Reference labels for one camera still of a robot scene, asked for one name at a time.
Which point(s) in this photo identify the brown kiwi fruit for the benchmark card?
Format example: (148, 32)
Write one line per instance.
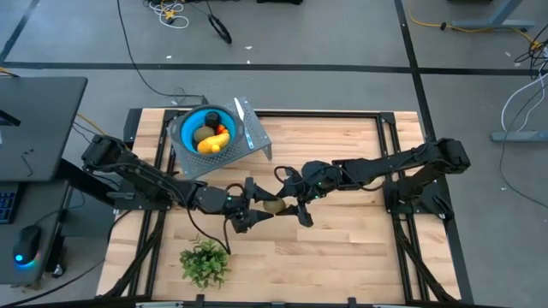
(274, 205)
(204, 134)

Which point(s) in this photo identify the small orange pepper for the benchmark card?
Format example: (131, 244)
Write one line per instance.
(220, 126)
(223, 132)

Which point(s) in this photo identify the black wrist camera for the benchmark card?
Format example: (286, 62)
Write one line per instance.
(319, 173)
(217, 200)

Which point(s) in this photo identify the grey perforated metal stand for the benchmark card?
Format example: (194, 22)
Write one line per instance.
(201, 167)

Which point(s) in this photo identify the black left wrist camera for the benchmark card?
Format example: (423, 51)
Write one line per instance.
(217, 200)

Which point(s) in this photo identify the black round fruit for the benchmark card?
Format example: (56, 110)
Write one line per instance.
(212, 118)

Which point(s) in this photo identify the black aluminium table frame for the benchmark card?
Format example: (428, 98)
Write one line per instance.
(325, 114)

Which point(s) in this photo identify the grey desk leg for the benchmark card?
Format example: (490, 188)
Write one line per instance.
(496, 18)

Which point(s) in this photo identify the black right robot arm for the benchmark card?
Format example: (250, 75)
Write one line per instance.
(385, 167)

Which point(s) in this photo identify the black desk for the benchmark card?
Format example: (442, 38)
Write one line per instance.
(43, 124)

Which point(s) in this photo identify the grey desk foot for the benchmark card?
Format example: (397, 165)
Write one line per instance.
(520, 136)

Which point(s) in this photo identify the green artificial plant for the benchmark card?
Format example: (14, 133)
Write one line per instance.
(203, 265)

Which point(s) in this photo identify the black mouse with glowing light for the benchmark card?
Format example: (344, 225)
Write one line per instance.
(26, 246)

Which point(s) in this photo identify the dark grey desk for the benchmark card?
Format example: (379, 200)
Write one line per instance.
(47, 214)

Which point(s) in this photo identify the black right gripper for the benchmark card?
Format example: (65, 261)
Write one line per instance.
(304, 193)

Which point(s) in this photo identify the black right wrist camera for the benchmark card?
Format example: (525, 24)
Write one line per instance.
(319, 173)

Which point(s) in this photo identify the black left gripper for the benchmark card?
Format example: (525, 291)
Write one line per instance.
(239, 207)

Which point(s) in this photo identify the black keyboard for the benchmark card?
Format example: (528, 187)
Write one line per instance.
(7, 205)

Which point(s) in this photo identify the blue collapsible bowl grey rim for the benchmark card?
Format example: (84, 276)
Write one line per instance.
(188, 132)

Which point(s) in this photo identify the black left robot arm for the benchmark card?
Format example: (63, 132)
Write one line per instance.
(145, 179)

